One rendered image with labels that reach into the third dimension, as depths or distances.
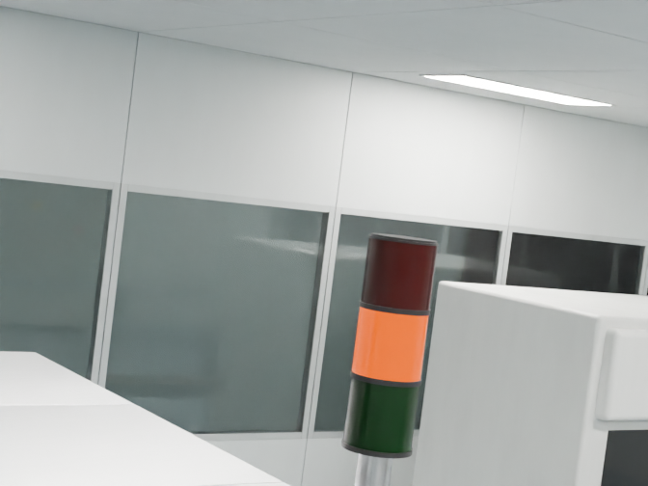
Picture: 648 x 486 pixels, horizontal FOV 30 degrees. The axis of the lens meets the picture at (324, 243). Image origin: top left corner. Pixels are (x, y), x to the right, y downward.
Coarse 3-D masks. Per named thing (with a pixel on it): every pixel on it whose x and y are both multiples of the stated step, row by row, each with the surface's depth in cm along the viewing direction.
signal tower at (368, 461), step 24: (408, 240) 83; (432, 240) 85; (408, 312) 83; (384, 384) 83; (408, 384) 84; (360, 456) 85; (384, 456) 83; (408, 456) 85; (360, 480) 85; (384, 480) 85
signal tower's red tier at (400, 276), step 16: (368, 240) 85; (384, 240) 83; (368, 256) 84; (384, 256) 83; (400, 256) 83; (416, 256) 83; (432, 256) 84; (368, 272) 84; (384, 272) 83; (400, 272) 83; (416, 272) 83; (432, 272) 84; (368, 288) 84; (384, 288) 83; (400, 288) 83; (416, 288) 83; (384, 304) 83; (400, 304) 83; (416, 304) 83
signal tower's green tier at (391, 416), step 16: (352, 384) 85; (368, 384) 83; (352, 400) 85; (368, 400) 83; (384, 400) 83; (400, 400) 83; (416, 400) 85; (352, 416) 84; (368, 416) 83; (384, 416) 83; (400, 416) 84; (352, 432) 84; (368, 432) 83; (384, 432) 83; (400, 432) 84; (368, 448) 83; (384, 448) 83; (400, 448) 84
